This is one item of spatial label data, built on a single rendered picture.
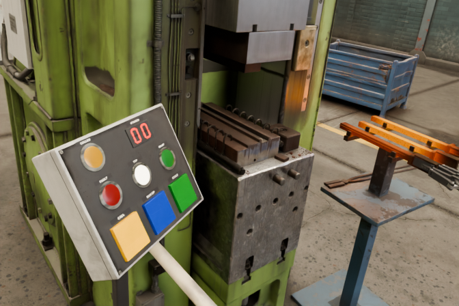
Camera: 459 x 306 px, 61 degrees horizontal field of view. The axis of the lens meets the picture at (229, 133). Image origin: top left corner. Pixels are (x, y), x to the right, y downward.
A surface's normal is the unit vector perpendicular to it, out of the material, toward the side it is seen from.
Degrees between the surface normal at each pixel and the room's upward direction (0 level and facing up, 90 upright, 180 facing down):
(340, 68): 89
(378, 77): 89
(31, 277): 0
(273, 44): 90
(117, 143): 60
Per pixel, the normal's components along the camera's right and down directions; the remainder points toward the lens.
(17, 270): 0.08, -0.92
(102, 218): 0.81, -0.26
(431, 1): -0.75, 0.20
